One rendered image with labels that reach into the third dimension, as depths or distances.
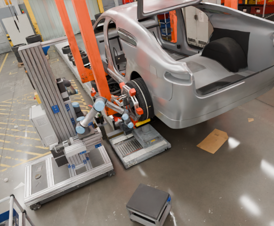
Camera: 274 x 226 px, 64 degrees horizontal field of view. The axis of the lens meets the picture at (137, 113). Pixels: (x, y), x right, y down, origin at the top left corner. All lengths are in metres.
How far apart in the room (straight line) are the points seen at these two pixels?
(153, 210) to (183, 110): 1.15
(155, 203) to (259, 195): 1.30
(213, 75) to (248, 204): 1.93
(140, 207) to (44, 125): 1.58
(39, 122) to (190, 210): 2.18
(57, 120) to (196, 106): 1.82
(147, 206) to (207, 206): 0.78
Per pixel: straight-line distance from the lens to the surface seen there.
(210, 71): 3.86
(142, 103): 3.15
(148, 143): 3.64
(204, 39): 7.91
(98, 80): 3.60
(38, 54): 2.83
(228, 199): 3.10
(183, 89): 2.51
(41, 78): 2.90
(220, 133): 3.99
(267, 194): 3.25
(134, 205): 2.67
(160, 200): 2.66
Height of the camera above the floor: 2.47
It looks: 31 degrees down
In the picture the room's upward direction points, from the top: 12 degrees counter-clockwise
